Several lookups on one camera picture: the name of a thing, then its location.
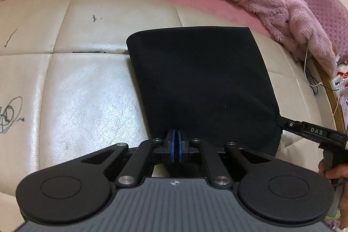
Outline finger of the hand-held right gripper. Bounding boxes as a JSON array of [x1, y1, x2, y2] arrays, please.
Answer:
[[275, 116, 303, 136]]

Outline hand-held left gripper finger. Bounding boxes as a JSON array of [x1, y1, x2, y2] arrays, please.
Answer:
[[80, 129, 176, 189], [176, 129, 273, 189]]

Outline black pants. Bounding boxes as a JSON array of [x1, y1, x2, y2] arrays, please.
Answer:
[[126, 26, 282, 157]]

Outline person's right hand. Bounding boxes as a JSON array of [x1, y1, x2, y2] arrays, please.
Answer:
[[318, 159, 348, 181]]

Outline cream leather sofa cushion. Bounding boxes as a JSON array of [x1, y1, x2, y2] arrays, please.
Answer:
[[0, 0, 341, 232]]

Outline wooden frame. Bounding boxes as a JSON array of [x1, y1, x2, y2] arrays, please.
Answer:
[[317, 57, 347, 135]]

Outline black cable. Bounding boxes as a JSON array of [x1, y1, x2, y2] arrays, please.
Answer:
[[292, 55, 338, 97]]

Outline white cable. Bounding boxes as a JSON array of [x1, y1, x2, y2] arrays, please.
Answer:
[[303, 41, 348, 130]]

